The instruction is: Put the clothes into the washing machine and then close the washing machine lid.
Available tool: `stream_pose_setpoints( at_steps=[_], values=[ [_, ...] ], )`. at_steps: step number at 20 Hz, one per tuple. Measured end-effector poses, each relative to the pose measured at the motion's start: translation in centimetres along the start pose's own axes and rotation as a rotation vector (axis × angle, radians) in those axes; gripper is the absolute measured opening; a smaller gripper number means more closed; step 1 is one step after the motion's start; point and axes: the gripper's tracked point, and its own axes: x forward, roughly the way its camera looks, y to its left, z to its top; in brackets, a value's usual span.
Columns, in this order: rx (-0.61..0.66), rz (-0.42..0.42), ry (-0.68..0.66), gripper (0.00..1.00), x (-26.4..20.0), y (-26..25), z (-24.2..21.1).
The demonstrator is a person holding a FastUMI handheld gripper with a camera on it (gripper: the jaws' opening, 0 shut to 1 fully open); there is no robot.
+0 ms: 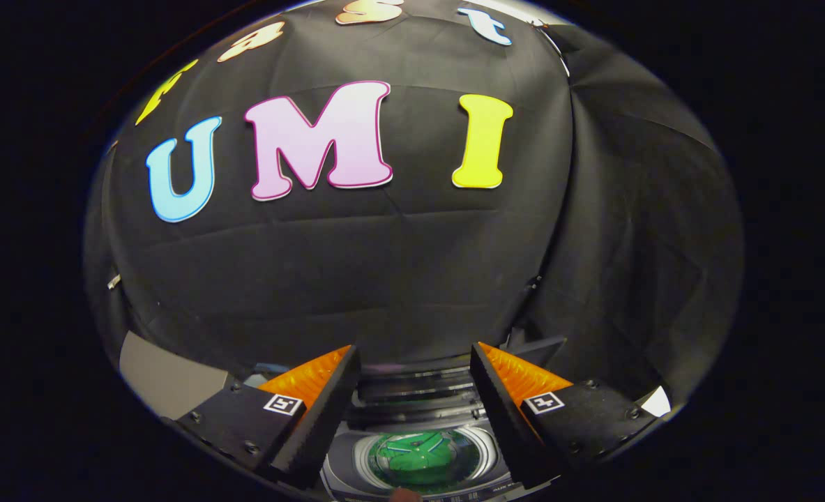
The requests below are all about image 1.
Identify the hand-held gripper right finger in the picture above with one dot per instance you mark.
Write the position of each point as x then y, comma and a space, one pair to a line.
499, 408

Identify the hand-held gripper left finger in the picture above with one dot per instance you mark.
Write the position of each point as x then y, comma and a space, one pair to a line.
328, 408

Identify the grey washing machine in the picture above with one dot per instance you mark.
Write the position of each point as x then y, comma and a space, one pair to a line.
346, 464

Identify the white clip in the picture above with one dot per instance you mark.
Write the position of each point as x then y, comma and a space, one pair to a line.
114, 281

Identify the black backdrop cloth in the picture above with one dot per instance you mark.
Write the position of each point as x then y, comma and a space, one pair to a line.
398, 279

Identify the green polo shirt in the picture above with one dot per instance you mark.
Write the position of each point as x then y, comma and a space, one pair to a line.
422, 460

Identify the white object with yellow strip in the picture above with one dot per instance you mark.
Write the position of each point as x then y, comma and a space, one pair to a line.
656, 402

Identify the grey table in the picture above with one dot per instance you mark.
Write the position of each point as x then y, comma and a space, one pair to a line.
168, 376

